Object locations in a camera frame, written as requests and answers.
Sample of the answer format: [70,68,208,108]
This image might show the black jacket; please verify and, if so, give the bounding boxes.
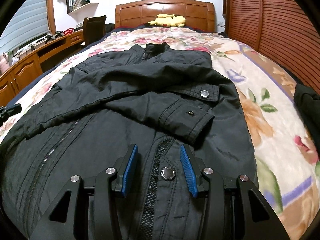
[1,43,257,239]

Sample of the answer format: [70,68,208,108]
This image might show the wooden desk cabinet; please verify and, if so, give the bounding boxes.
[0,30,84,106]

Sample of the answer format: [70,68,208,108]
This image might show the pink thermos jug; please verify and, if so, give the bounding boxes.
[0,53,10,75]

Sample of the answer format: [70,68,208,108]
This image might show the floral blanket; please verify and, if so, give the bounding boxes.
[1,38,319,239]

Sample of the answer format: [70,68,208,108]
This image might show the grey window blind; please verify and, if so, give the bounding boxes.
[1,0,49,53]

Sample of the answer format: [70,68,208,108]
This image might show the red basket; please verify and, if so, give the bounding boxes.
[63,28,74,35]

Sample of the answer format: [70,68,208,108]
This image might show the dark wooden chair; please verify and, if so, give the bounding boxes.
[82,15,106,46]

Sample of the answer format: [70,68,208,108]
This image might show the dark garment at bed edge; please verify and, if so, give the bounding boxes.
[293,84,320,142]

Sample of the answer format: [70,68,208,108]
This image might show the yellow plush toy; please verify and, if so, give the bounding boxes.
[145,14,186,27]

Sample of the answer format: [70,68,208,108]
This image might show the wooden headboard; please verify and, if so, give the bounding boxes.
[115,0,216,33]

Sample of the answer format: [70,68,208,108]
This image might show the louvered wooden wardrobe door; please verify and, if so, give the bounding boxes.
[223,0,319,92]

